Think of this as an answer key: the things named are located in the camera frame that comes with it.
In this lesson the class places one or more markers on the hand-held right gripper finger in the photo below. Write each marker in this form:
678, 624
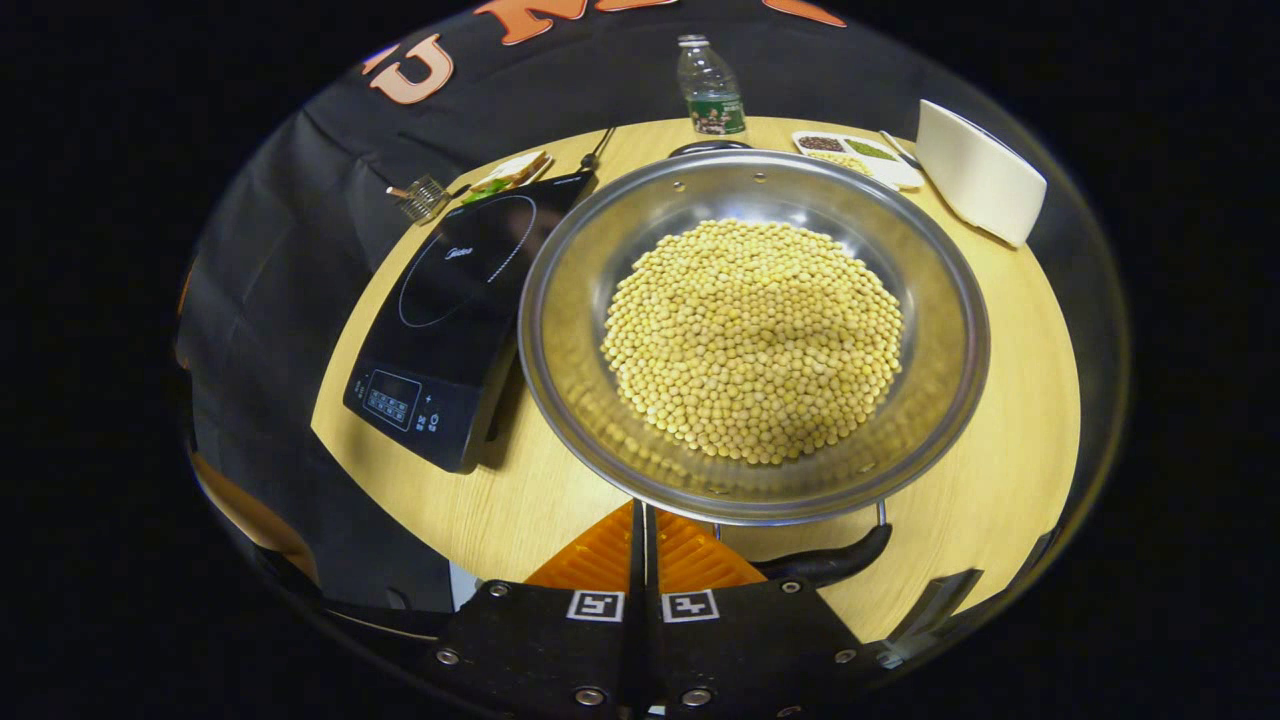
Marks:
655, 600
635, 600

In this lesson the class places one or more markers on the large pile of yellow soybeans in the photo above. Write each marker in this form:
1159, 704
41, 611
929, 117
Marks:
750, 340

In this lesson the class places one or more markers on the black induction cooktop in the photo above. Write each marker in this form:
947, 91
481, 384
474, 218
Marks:
450, 330

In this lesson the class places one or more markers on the small white plate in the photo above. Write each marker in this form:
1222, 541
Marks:
544, 167

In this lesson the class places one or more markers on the sandwich with lettuce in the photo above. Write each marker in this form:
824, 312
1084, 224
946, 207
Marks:
510, 172

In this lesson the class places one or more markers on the small portion of soybeans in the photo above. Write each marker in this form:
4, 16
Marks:
840, 161

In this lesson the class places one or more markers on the portion of dark red beans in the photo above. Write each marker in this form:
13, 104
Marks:
820, 143

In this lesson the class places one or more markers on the white divided dish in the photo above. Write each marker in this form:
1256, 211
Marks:
902, 174

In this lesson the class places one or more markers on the portion of green mung beans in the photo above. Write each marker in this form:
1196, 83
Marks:
870, 150

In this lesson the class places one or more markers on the clear plastic bottle green label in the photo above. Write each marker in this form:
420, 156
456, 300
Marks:
712, 100

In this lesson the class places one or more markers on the white spoon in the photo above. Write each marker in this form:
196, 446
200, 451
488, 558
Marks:
896, 148

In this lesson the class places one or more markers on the black backdrop cloth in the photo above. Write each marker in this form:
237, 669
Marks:
300, 200

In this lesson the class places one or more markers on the white toaster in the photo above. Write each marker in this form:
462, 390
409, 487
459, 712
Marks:
975, 175

